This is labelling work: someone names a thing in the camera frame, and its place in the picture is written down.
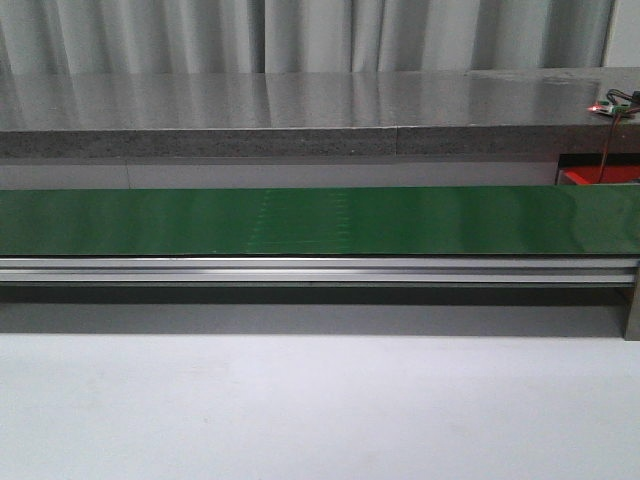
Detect grey pleated curtain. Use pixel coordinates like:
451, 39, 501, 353
1, 0, 614, 74

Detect aluminium conveyor frame rail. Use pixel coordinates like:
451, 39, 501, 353
1, 256, 639, 286

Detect red bin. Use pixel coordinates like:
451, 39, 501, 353
558, 165, 639, 185

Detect green conveyor belt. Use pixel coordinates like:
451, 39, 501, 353
1, 185, 639, 257

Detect grey conveyor support post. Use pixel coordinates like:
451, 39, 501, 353
623, 271, 640, 341

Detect small circuit board red LED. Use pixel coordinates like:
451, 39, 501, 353
588, 100, 631, 117

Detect grey stone-top counter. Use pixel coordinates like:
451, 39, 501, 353
1, 67, 639, 158

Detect red and black wires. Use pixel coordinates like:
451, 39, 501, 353
597, 88, 640, 185

